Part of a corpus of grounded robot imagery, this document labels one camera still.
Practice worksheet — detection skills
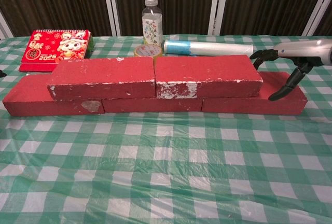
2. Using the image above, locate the white partition frame post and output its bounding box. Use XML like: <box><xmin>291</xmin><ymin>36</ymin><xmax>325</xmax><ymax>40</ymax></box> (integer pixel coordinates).
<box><xmin>208</xmin><ymin>0</ymin><xmax>230</xmax><ymax>36</ymax></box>
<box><xmin>101</xmin><ymin>0</ymin><xmax>122</xmax><ymax>37</ymax></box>
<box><xmin>0</xmin><ymin>11</ymin><xmax>13</xmax><ymax>40</ymax></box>
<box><xmin>302</xmin><ymin>0</ymin><xmax>332</xmax><ymax>37</ymax></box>

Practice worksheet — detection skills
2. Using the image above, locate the red brick with white-chipped side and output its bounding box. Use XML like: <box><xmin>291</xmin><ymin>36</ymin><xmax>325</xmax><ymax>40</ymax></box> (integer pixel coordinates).
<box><xmin>154</xmin><ymin>54</ymin><xmax>264</xmax><ymax>99</ymax></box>

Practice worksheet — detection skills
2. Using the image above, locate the yellow packing tape roll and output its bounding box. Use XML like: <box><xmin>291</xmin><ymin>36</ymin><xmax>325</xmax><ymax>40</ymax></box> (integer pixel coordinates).
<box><xmin>133</xmin><ymin>44</ymin><xmax>163</xmax><ymax>65</ymax></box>

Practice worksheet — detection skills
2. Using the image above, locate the red brick with white-speckled edge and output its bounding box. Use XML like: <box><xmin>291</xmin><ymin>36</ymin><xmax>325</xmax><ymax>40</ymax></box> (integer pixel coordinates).
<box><xmin>46</xmin><ymin>57</ymin><xmax>157</xmax><ymax>102</ymax></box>

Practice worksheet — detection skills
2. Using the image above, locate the red brick with grey patch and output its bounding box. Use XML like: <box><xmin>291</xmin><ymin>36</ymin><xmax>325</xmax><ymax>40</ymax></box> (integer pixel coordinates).
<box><xmin>2</xmin><ymin>73</ymin><xmax>106</xmax><ymax>117</ymax></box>

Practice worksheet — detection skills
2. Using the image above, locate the plain red brick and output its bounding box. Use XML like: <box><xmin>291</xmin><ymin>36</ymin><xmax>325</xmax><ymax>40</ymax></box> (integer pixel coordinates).
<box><xmin>201</xmin><ymin>71</ymin><xmax>309</xmax><ymax>117</ymax></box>
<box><xmin>101</xmin><ymin>96</ymin><xmax>203</xmax><ymax>113</ymax></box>

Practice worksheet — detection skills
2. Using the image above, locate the clear plastic bottle, white cap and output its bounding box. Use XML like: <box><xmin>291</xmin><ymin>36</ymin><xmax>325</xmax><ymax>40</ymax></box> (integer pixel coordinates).
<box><xmin>141</xmin><ymin>0</ymin><xmax>163</xmax><ymax>47</ymax></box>

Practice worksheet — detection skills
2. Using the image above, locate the green white checkered tablecloth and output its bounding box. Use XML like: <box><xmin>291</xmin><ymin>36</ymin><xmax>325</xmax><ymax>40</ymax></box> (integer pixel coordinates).
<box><xmin>0</xmin><ymin>34</ymin><xmax>332</xmax><ymax>224</ymax></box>

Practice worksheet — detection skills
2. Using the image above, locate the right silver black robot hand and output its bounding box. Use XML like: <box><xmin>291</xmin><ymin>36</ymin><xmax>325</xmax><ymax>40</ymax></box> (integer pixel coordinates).
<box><xmin>249</xmin><ymin>39</ymin><xmax>332</xmax><ymax>102</ymax></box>

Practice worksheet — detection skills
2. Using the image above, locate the roll of clear plastic bags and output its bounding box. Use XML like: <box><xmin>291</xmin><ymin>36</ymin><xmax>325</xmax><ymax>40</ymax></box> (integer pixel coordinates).
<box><xmin>162</xmin><ymin>39</ymin><xmax>254</xmax><ymax>59</ymax></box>

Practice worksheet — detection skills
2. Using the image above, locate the red 2026 desk calendar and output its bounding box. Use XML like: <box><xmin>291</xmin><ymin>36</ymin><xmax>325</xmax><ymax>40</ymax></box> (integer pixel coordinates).
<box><xmin>18</xmin><ymin>29</ymin><xmax>93</xmax><ymax>73</ymax></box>

